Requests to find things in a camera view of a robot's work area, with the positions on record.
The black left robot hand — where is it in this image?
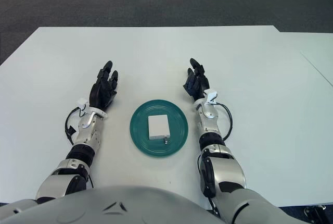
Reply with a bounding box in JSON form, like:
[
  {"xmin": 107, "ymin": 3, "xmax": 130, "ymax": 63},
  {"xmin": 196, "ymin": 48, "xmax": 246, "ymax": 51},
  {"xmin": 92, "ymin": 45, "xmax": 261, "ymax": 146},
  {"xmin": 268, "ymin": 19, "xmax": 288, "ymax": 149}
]
[{"xmin": 89, "ymin": 60, "xmax": 119, "ymax": 112}]

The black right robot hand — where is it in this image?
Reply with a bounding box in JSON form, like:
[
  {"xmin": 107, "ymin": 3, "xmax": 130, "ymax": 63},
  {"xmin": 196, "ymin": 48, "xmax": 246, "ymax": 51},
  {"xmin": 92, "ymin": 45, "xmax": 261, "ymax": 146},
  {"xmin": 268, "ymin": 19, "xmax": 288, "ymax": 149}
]
[{"xmin": 182, "ymin": 57, "xmax": 211, "ymax": 103}]

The white wall charger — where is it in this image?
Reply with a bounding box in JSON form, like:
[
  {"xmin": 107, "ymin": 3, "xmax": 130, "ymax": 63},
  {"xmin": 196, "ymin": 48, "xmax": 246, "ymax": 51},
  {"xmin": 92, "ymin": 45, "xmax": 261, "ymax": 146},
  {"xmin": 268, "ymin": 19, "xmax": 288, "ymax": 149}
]
[{"xmin": 147, "ymin": 114, "xmax": 171, "ymax": 144}]

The teal ceramic plate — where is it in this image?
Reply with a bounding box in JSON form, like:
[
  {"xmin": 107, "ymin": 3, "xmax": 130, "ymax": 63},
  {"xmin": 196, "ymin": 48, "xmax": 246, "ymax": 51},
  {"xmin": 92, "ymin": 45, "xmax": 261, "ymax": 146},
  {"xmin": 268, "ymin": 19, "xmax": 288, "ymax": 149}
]
[{"xmin": 129, "ymin": 99, "xmax": 189, "ymax": 159}]

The grey robot torso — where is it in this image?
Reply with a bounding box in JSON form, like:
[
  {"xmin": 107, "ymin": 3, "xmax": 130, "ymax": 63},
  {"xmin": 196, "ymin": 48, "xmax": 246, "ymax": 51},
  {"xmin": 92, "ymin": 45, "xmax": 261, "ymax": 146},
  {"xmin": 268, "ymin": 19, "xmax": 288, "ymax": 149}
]
[{"xmin": 0, "ymin": 184, "xmax": 231, "ymax": 224}]

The black metal stand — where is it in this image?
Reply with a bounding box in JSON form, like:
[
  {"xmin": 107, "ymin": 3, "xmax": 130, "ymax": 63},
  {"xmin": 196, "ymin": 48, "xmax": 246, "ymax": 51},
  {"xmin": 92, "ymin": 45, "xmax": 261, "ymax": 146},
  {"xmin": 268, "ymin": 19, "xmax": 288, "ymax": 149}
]
[{"xmin": 303, "ymin": 204, "xmax": 327, "ymax": 224}]

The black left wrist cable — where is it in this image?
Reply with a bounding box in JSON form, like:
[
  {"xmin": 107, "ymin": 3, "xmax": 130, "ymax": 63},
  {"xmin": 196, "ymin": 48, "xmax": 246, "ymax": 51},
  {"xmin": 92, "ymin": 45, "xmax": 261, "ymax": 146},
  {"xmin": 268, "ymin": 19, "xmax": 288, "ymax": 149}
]
[{"xmin": 65, "ymin": 106, "xmax": 91, "ymax": 145}]

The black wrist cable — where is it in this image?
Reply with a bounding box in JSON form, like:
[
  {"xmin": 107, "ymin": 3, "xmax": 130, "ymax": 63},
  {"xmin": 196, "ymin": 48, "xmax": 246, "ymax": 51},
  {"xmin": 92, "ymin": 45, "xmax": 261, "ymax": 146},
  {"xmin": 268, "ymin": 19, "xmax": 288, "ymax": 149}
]
[
  {"xmin": 212, "ymin": 102, "xmax": 233, "ymax": 141},
  {"xmin": 65, "ymin": 106, "xmax": 91, "ymax": 145}
]

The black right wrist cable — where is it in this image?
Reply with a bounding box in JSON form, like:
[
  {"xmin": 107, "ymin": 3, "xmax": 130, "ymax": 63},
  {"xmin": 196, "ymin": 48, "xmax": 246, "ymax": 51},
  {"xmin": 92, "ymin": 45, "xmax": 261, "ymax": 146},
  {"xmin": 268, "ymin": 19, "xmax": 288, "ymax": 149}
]
[{"xmin": 212, "ymin": 102, "xmax": 233, "ymax": 141}]

